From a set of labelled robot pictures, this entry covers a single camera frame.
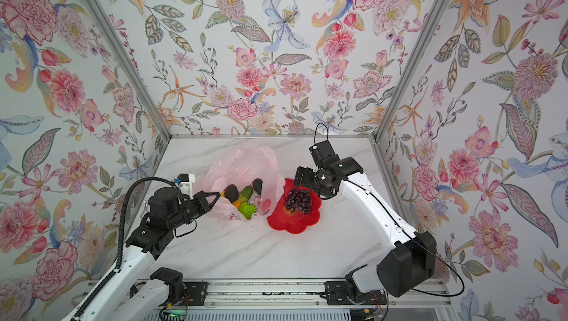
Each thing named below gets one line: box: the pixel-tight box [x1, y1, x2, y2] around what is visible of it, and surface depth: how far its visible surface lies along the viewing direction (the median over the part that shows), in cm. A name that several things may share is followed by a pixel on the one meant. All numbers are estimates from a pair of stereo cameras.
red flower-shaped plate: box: [267, 178, 322, 234], surface depth 92 cm
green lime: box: [238, 201, 257, 220], surface depth 90 cm
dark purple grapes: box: [284, 188, 313, 216], surface depth 95 cm
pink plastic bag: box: [196, 145, 286, 220], surface depth 82 cm
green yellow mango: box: [232, 184, 254, 210], surface depth 97 cm
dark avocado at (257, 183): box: [252, 178, 263, 197], surface depth 100 cm
